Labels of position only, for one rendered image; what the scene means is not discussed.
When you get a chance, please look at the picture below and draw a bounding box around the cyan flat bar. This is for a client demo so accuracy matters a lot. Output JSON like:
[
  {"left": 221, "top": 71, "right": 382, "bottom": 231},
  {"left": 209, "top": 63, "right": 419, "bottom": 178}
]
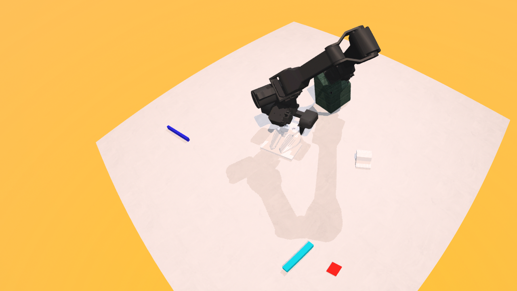
[{"left": 282, "top": 241, "right": 314, "bottom": 272}]

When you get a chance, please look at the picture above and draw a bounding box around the red square tile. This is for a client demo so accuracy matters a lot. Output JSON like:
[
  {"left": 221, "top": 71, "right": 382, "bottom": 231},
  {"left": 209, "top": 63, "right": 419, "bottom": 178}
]
[{"left": 327, "top": 262, "right": 342, "bottom": 276}]

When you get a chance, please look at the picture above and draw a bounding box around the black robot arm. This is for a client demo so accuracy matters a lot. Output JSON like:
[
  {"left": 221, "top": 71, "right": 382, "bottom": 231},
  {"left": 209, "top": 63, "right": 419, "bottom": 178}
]
[{"left": 251, "top": 25, "right": 381, "bottom": 127}]

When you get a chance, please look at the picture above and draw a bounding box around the dark blue rectangular bar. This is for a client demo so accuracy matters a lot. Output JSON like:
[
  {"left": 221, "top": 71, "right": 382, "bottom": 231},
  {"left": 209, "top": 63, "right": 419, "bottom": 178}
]
[{"left": 167, "top": 125, "right": 190, "bottom": 141}]

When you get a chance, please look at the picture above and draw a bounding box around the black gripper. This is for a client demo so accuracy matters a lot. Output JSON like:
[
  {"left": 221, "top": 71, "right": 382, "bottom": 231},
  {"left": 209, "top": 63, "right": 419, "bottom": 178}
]
[{"left": 261, "top": 96, "right": 318, "bottom": 135}]

